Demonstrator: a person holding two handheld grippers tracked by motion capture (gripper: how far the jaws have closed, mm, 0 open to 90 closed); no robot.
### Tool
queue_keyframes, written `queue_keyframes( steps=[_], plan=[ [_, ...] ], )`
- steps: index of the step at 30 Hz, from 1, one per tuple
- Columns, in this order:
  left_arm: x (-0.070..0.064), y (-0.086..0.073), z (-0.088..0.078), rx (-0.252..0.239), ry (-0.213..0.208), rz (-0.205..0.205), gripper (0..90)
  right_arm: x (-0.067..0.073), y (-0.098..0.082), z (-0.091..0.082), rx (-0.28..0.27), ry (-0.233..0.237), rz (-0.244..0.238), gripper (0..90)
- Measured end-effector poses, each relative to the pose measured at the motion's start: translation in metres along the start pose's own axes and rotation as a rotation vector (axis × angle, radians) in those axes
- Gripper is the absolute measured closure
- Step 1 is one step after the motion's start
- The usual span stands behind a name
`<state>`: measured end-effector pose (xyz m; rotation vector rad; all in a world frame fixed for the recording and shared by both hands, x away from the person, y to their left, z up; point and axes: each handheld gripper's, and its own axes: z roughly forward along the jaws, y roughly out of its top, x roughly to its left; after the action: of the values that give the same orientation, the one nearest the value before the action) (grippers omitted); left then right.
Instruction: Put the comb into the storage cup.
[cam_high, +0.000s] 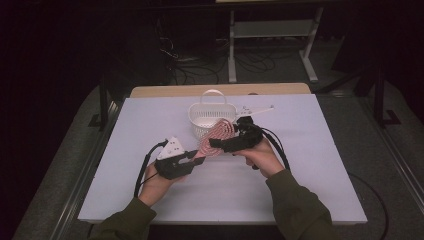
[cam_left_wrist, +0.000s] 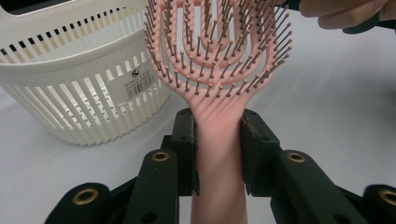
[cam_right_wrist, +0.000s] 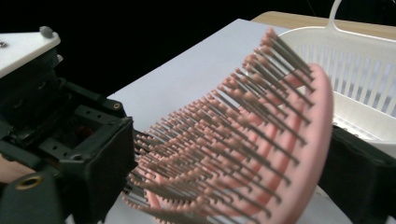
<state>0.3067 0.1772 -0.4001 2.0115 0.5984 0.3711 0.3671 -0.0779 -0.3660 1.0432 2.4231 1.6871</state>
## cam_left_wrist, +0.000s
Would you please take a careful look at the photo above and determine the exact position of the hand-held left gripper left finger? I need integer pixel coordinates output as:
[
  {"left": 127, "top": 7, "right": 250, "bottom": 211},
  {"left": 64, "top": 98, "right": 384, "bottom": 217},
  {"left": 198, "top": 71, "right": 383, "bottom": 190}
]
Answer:
[{"left": 169, "top": 107, "right": 200, "bottom": 197}]

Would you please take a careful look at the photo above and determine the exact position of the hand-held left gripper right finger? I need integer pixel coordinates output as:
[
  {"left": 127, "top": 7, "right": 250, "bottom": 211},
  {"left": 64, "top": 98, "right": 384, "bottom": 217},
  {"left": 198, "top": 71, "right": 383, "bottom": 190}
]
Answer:
[{"left": 241, "top": 108, "right": 281, "bottom": 198}]

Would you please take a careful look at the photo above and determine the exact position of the pink hairbrush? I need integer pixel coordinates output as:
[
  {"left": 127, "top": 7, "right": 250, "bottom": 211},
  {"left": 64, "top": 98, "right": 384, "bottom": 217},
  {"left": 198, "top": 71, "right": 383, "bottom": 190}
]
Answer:
[{"left": 143, "top": 0, "right": 293, "bottom": 224}]

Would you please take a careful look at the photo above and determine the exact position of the white slotted plastic basket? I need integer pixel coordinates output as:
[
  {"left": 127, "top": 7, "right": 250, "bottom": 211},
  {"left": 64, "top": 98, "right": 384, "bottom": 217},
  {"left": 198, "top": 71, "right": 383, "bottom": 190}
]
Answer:
[{"left": 0, "top": 0, "right": 172, "bottom": 147}]

